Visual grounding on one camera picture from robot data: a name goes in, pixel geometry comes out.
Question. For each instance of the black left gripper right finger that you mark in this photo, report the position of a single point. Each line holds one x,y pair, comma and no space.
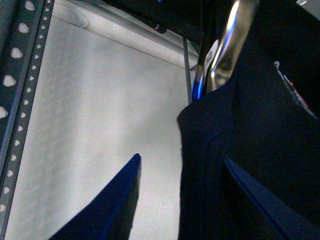
286,222

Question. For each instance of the shiny chrome rack pole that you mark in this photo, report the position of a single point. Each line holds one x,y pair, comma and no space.
219,54

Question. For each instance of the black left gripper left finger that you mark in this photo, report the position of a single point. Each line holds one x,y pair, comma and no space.
110,215

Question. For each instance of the black printed t-shirt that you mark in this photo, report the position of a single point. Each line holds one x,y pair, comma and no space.
266,119

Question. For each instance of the perforated dark metal upright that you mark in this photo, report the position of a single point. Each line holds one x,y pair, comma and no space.
24,27

